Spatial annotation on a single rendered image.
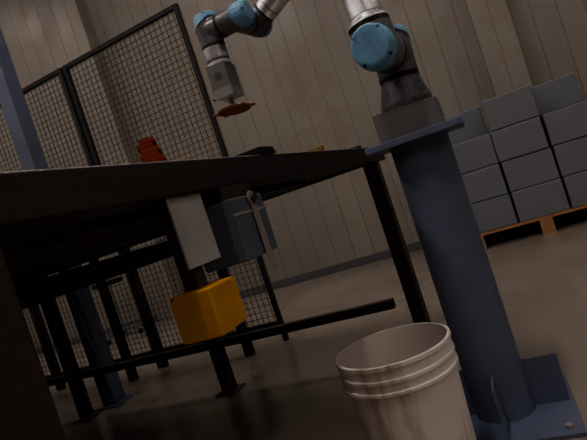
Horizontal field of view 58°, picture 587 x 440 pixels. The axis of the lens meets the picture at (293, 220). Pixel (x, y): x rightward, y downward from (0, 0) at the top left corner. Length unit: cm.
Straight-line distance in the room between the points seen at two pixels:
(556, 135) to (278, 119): 271
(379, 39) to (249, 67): 442
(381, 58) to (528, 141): 298
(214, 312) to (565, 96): 415
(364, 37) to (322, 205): 415
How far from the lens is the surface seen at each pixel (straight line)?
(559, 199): 438
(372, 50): 145
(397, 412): 132
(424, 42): 539
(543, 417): 171
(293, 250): 568
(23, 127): 352
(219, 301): 87
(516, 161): 434
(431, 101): 152
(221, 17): 171
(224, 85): 168
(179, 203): 89
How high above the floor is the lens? 78
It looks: 1 degrees down
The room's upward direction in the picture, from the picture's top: 18 degrees counter-clockwise
